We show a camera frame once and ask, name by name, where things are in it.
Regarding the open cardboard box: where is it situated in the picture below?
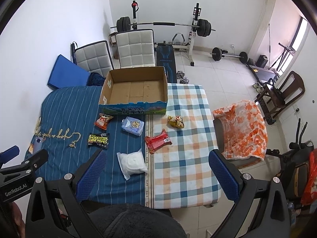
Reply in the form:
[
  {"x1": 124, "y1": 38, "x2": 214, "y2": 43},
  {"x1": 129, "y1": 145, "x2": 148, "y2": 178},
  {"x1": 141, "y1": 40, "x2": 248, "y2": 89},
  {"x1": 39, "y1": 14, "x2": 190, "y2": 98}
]
[{"x1": 99, "y1": 66, "x2": 168, "y2": 115}]

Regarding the dark wooden chair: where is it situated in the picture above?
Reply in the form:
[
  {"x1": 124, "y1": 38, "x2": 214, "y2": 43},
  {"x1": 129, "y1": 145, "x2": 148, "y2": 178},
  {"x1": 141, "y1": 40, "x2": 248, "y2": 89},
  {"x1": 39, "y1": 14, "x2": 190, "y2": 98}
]
[{"x1": 255, "y1": 71, "x2": 305, "y2": 125}]

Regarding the black shoe shine wipes pack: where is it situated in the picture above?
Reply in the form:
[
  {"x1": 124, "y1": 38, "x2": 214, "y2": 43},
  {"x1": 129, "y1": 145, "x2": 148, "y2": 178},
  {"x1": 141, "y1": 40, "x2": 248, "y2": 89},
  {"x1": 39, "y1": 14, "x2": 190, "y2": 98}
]
[{"x1": 88, "y1": 133, "x2": 110, "y2": 149}]

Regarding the orange floral blanket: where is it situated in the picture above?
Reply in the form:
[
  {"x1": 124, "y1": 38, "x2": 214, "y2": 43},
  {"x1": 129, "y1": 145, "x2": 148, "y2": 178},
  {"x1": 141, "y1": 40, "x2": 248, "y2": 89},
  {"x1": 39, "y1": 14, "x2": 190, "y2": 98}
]
[{"x1": 212, "y1": 100, "x2": 268, "y2": 161}]

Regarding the white cotton pad bag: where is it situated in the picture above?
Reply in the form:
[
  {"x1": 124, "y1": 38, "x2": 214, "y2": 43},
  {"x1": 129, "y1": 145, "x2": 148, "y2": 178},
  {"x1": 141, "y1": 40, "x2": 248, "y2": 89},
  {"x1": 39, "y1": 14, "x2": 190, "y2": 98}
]
[{"x1": 116, "y1": 149, "x2": 148, "y2": 180}]

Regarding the barbell on rack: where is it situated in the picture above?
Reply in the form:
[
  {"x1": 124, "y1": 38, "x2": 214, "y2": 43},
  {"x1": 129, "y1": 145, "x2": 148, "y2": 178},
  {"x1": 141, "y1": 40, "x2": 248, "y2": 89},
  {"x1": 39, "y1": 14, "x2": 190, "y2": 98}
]
[{"x1": 111, "y1": 16, "x2": 216, "y2": 37}]

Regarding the red noodle packet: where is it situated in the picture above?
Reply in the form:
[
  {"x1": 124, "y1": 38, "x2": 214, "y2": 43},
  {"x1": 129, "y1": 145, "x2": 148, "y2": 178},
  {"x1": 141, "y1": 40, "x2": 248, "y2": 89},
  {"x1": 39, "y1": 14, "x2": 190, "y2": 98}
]
[{"x1": 145, "y1": 128, "x2": 173, "y2": 154}]

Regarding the smartphone on cloth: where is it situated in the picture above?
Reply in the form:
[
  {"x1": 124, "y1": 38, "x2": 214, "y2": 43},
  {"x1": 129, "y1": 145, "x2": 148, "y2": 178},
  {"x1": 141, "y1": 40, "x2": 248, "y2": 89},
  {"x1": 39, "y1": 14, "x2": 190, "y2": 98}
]
[{"x1": 32, "y1": 136, "x2": 44, "y2": 154}]

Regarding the plaid checked cloth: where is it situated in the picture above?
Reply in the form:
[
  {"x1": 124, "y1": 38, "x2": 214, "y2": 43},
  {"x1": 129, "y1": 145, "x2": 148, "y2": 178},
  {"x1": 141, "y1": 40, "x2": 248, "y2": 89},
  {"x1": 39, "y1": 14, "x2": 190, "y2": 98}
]
[{"x1": 145, "y1": 83, "x2": 221, "y2": 209}]

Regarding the black weight bench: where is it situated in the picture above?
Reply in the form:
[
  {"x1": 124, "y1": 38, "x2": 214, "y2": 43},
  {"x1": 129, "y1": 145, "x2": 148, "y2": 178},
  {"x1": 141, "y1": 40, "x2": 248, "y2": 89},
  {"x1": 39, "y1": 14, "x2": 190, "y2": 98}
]
[{"x1": 156, "y1": 43, "x2": 177, "y2": 83}]

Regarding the white padded chair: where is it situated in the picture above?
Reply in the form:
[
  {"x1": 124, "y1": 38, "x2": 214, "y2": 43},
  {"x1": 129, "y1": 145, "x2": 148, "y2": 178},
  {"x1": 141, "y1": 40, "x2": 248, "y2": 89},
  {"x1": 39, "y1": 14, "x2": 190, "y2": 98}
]
[
  {"x1": 116, "y1": 29, "x2": 155, "y2": 68},
  {"x1": 72, "y1": 40, "x2": 114, "y2": 77}
]

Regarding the blue folded mat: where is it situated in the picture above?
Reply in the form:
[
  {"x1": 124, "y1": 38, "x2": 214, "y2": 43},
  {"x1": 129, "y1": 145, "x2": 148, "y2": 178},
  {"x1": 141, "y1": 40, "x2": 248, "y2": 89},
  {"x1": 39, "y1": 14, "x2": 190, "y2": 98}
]
[{"x1": 47, "y1": 54, "x2": 90, "y2": 89}]

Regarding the black fleece sleeve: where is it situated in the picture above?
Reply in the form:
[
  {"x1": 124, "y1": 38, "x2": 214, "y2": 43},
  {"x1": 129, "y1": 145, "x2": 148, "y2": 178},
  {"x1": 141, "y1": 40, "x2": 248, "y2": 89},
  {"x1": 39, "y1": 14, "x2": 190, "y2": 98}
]
[{"x1": 89, "y1": 204, "x2": 187, "y2": 237}]

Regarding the treadmill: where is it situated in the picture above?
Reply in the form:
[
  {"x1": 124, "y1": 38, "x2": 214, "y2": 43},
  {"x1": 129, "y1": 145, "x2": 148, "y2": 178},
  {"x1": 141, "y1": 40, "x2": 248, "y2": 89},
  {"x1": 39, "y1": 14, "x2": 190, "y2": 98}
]
[{"x1": 247, "y1": 64, "x2": 280, "y2": 83}]

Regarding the orange snack bag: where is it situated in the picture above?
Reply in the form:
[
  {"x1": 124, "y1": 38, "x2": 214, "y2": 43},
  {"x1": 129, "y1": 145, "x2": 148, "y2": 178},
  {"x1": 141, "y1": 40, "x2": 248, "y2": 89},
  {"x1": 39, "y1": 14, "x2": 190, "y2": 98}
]
[{"x1": 94, "y1": 113, "x2": 113, "y2": 130}]

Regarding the white padded chair right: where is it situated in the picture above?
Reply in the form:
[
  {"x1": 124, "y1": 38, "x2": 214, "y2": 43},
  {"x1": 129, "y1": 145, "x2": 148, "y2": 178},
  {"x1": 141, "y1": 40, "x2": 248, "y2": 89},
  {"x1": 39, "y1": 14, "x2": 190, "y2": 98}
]
[{"x1": 116, "y1": 29, "x2": 155, "y2": 68}]

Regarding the yellow panda snack bag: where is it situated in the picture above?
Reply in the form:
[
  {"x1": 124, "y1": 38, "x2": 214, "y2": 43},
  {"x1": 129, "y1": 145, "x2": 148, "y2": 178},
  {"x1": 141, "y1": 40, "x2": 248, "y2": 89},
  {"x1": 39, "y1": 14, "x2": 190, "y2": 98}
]
[{"x1": 168, "y1": 115, "x2": 184, "y2": 129}]

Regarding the white weight rack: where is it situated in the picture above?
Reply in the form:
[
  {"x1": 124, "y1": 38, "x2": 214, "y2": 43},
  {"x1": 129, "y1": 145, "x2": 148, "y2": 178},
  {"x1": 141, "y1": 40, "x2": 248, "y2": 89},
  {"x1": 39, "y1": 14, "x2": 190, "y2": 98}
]
[{"x1": 131, "y1": 0, "x2": 201, "y2": 66}]

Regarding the blue tissue pack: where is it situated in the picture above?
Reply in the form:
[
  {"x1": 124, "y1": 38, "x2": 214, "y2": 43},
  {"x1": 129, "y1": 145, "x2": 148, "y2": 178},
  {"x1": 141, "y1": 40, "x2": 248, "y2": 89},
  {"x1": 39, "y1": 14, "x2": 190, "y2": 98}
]
[{"x1": 121, "y1": 117, "x2": 145, "y2": 136}]

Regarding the floor barbell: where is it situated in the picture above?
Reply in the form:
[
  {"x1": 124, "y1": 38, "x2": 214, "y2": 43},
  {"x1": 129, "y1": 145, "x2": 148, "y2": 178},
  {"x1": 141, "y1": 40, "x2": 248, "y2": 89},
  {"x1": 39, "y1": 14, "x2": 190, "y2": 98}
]
[{"x1": 210, "y1": 47, "x2": 249, "y2": 64}]

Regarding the red plastic bag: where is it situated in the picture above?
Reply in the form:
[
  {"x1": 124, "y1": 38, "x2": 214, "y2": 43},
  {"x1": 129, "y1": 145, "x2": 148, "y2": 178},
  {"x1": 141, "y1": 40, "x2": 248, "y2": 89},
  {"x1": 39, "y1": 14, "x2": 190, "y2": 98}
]
[{"x1": 301, "y1": 149, "x2": 317, "y2": 205}]

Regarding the dumbbell on floor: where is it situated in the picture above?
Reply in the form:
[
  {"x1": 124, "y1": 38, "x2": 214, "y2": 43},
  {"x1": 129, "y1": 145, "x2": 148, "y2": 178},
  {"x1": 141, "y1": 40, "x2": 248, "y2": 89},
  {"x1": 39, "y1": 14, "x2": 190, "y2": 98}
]
[{"x1": 176, "y1": 71, "x2": 189, "y2": 84}]

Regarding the white padded chair left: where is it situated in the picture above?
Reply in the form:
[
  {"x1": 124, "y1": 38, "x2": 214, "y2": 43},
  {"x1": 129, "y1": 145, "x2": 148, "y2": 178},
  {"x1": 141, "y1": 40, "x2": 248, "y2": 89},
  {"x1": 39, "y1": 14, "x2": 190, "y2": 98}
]
[{"x1": 72, "y1": 40, "x2": 114, "y2": 77}]

